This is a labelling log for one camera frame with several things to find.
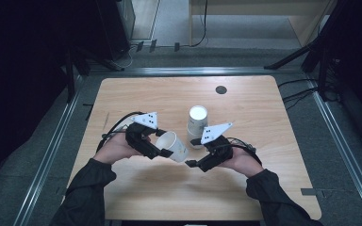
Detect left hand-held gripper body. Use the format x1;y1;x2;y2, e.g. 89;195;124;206
124;111;159;159

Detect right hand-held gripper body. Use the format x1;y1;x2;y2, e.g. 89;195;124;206
199;121;234;173

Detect person's left hand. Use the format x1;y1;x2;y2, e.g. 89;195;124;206
92;132;143;166

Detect person's right hand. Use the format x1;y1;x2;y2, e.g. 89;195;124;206
221;147;265;179

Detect black tape strip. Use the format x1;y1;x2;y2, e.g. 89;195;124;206
82;102;95;121

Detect black metal stand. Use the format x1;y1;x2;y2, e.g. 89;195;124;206
263;0;362;103
63;46;125;103

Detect black cabinet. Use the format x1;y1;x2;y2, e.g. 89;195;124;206
95;0;136;62

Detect light wooden furniture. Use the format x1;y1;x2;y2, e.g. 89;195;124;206
188;0;338;48

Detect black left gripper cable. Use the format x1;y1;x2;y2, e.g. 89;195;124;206
95;111;145;153

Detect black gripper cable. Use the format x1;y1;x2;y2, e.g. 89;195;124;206
227;137;263;166
95;111;145;153

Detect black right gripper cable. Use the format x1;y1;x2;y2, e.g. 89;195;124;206
227;137;263;166

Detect aluminium frame rail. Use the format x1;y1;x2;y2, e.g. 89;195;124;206
88;66;303;77
305;74;362;226
12;74;84;226

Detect white floor cable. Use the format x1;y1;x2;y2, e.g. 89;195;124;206
114;43;140;72

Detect black floor cables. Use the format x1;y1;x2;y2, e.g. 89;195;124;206
277;77;321;111

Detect black hanging cable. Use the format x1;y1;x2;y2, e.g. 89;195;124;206
189;0;209;49

